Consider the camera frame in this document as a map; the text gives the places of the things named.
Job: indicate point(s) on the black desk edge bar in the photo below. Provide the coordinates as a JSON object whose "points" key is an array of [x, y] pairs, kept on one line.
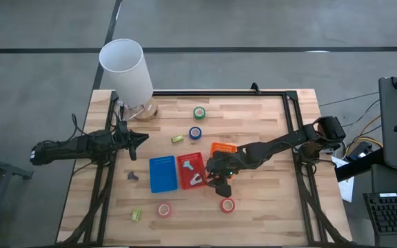
{"points": [[357, 168]]}

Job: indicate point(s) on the red tape roll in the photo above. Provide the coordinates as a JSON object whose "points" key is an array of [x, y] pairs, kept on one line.
{"points": [[158, 211], [221, 206]]}

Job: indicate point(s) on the orange plastic basket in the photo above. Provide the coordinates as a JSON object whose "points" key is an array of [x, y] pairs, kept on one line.
{"points": [[222, 147]]}

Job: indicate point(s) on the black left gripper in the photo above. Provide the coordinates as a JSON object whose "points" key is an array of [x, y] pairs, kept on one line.
{"points": [[122, 139]]}

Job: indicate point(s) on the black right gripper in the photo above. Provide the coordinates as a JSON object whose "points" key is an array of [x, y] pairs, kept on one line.
{"points": [[226, 167]]}

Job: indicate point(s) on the black frame clamp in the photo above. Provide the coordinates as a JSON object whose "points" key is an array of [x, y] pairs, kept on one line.
{"points": [[255, 89]]}

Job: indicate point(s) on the red plastic basket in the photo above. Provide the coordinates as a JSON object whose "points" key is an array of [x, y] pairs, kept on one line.
{"points": [[183, 179]]}

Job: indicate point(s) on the blue plastic basket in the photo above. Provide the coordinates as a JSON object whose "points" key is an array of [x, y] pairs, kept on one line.
{"points": [[163, 174]]}

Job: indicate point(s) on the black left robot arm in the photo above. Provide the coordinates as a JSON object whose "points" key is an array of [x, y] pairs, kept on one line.
{"points": [[67, 148]]}

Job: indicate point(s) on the black box with blue lights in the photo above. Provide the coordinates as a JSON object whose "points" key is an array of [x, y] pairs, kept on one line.
{"points": [[360, 149]]}

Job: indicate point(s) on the black keyboard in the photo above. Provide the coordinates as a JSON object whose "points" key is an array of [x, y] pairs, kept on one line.
{"points": [[391, 213]]}

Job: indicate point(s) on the green tape roll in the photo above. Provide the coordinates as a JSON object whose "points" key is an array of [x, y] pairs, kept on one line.
{"points": [[194, 113]]}

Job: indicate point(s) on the table lamp with white shade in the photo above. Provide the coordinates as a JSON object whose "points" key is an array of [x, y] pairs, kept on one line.
{"points": [[126, 69]]}

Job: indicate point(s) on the blue tape roll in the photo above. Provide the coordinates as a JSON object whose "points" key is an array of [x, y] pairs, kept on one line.
{"points": [[190, 133]]}

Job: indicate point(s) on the black aluminium table frame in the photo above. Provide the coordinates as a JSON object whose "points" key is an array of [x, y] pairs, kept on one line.
{"points": [[219, 93]]}

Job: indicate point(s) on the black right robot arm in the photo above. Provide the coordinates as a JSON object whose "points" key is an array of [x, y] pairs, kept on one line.
{"points": [[277, 143]]}

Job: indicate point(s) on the white paper sheet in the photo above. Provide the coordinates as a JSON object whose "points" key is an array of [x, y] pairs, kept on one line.
{"points": [[346, 189]]}

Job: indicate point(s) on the green staple box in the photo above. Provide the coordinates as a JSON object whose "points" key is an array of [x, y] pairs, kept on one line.
{"points": [[177, 138], [136, 215]]}

